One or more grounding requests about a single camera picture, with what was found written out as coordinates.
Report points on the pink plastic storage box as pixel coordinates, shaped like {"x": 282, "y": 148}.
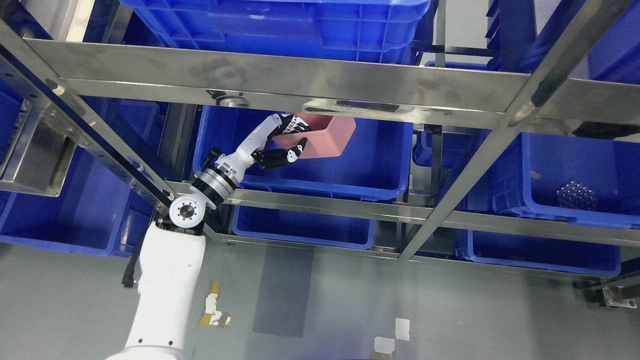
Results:
{"x": 328, "y": 137}

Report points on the blue shelf container top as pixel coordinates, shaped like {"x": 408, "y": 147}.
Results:
{"x": 371, "y": 31}

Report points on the blue bin lower left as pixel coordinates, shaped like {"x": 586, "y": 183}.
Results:
{"x": 96, "y": 214}

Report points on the stainless steel shelf rack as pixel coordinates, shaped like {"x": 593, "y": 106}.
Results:
{"x": 54, "y": 75}

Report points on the blue bin lower middle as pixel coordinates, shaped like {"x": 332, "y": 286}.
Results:
{"x": 303, "y": 227}

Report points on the blue bin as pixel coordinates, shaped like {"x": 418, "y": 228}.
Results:
{"x": 96, "y": 214}
{"x": 546, "y": 254}
{"x": 303, "y": 227}

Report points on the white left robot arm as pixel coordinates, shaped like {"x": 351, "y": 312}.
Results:
{"x": 171, "y": 261}

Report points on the blue shelf container right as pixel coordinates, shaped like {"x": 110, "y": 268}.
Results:
{"x": 589, "y": 182}

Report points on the blue shelf container middle left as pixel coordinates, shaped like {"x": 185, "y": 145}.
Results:
{"x": 374, "y": 167}

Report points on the blue bin lower right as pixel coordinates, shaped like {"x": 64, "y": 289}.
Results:
{"x": 546, "y": 254}

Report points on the blue shelf container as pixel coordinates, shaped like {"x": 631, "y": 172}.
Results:
{"x": 589, "y": 182}
{"x": 374, "y": 167}
{"x": 371, "y": 31}

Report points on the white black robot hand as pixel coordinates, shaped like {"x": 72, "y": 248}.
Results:
{"x": 255, "y": 149}

